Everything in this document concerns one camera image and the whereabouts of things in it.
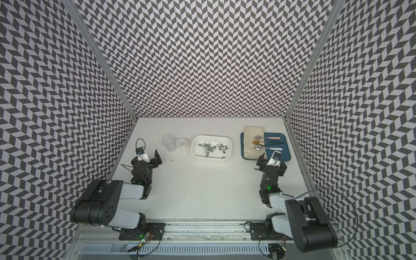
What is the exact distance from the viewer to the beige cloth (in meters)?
1.00

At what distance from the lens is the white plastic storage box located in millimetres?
980

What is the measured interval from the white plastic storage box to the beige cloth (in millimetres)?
107
